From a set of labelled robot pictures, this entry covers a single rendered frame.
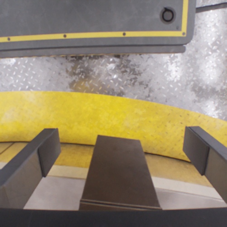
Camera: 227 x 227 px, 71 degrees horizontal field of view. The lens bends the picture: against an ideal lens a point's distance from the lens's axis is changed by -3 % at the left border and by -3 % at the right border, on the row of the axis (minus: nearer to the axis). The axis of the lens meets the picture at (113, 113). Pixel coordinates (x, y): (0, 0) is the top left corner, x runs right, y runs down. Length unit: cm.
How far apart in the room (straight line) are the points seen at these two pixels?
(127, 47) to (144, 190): 35
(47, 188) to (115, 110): 45
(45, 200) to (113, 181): 44
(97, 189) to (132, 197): 7
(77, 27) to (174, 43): 27
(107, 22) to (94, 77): 37
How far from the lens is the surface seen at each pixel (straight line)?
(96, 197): 32
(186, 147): 17
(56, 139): 16
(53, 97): 87
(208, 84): 92
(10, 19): 57
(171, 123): 90
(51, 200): 74
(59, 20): 51
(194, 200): 76
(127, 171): 39
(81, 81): 82
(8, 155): 93
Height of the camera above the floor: 80
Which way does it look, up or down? 73 degrees down
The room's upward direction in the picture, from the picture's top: 177 degrees counter-clockwise
